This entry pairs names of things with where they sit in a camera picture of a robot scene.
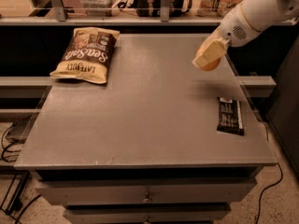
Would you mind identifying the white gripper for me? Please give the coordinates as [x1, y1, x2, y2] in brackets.
[192, 2, 262, 69]

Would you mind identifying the orange fruit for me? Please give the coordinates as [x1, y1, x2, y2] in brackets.
[195, 45, 223, 71]

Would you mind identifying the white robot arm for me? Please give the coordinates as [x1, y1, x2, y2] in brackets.
[192, 0, 299, 71]

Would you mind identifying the black bag on shelf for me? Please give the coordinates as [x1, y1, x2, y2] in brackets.
[117, 0, 193, 18]

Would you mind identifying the brown sea salt chip bag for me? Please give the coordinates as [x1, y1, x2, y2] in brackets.
[50, 27, 120, 84]

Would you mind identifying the black snack bar wrapper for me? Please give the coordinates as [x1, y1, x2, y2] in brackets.
[217, 97, 244, 136]

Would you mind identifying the grey drawer cabinet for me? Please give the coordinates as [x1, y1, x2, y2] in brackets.
[16, 35, 276, 210]

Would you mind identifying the upper grey drawer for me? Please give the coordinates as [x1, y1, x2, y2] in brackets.
[36, 178, 256, 205]

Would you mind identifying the grey drawer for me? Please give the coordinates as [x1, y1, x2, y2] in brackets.
[36, 178, 256, 205]
[64, 205, 231, 224]

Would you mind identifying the lower grey drawer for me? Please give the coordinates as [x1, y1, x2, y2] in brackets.
[64, 205, 231, 224]

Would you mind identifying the black floor cable right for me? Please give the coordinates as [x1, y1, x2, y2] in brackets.
[254, 161, 284, 224]

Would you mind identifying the grey metal shelf rail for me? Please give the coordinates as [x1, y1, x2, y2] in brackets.
[0, 0, 221, 27]

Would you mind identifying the black cables left floor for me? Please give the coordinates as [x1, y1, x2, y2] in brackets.
[0, 114, 42, 224]

